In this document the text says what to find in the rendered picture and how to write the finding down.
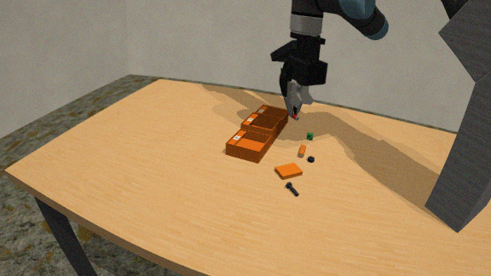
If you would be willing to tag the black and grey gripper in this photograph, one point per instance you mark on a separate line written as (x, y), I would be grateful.
(312, 72)

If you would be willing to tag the black bolt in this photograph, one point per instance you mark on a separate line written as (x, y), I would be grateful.
(289, 185)

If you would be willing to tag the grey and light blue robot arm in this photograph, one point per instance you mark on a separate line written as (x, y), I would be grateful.
(374, 26)

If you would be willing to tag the orange flat square pad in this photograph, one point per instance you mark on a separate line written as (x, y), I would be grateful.
(288, 171)

